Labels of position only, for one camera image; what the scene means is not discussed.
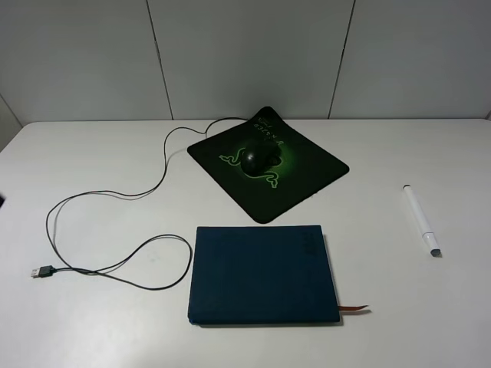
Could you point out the black computer mouse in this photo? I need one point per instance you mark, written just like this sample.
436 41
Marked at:
259 156

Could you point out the white marker pen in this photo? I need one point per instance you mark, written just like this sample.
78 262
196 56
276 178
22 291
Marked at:
425 231

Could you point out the black green Razer mouse pad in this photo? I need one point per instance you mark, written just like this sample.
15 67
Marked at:
305 167

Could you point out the dark blue notebook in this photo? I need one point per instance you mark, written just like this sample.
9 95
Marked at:
269 275

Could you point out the red ribbon bookmark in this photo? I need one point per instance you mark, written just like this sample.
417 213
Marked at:
353 309

